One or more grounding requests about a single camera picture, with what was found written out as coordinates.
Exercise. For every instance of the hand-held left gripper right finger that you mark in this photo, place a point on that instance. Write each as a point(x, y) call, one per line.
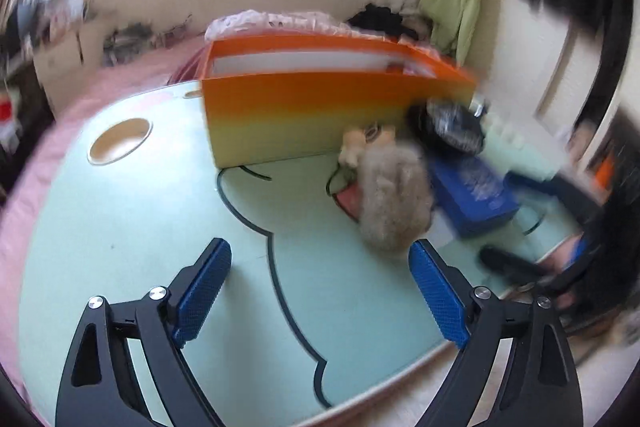
point(437, 297)

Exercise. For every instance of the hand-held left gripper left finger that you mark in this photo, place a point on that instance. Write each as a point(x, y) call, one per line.
point(202, 292)

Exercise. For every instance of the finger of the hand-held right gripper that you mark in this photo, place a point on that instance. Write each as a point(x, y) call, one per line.
point(510, 264)
point(530, 184)

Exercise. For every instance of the blue packet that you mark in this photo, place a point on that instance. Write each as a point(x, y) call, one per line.
point(475, 192)

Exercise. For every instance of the black plastic bag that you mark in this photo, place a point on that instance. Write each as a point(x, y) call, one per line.
point(445, 127)

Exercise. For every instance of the grey fur pompom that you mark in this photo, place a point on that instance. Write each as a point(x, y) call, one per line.
point(395, 197)

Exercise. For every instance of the orange gradient storage box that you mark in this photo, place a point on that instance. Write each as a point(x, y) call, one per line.
point(300, 107)

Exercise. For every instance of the green cartoon print desktop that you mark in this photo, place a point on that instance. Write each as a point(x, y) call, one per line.
point(150, 217)

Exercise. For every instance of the pile of black clothes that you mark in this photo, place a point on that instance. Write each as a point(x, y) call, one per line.
point(380, 22)

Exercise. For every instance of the pink floral quilt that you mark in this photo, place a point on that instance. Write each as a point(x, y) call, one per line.
point(280, 22)

